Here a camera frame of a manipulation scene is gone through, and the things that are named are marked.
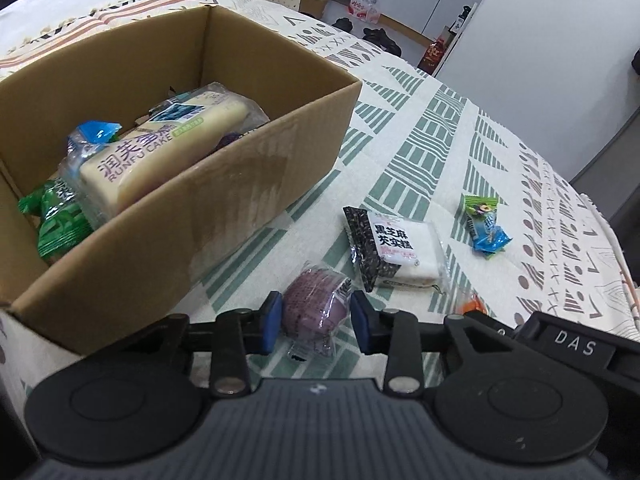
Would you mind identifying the black and white cake packet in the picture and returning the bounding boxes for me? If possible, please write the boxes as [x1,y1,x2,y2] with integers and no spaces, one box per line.
[342,205,451,294]

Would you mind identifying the blue snack packet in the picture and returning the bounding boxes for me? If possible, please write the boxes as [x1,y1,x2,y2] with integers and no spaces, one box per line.
[67,120,124,145]

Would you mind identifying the black shoes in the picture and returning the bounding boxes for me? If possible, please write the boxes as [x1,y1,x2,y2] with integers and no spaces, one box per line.
[362,27,404,56]

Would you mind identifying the brown cardboard box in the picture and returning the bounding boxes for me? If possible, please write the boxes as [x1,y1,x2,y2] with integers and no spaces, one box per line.
[0,4,363,357]

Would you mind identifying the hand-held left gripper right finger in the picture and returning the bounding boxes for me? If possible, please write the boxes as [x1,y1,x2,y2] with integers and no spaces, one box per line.
[350,291,482,394]

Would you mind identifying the dark red bottle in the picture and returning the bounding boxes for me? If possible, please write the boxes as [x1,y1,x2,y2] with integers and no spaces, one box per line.
[417,27,456,76]

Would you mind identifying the blue and green candy packet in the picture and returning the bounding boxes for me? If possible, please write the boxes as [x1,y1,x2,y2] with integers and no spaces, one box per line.
[461,194,511,260]

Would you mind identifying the green snack packet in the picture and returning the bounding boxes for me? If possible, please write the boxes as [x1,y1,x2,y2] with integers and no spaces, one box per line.
[17,179,97,262]

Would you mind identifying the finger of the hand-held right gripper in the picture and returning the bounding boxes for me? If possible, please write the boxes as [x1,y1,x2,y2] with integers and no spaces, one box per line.
[464,309,532,344]

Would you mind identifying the pack of water bottles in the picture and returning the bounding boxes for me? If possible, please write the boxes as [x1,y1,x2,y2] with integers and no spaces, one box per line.
[347,0,384,24]

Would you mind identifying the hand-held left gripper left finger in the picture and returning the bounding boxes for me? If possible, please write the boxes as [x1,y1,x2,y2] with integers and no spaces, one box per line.
[150,291,282,397]

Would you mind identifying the purple snack packet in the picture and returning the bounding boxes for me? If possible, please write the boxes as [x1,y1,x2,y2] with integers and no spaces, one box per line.
[282,268,353,361]

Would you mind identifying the small cardboard box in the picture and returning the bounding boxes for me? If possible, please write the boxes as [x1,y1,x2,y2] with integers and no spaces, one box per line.
[299,0,331,21]

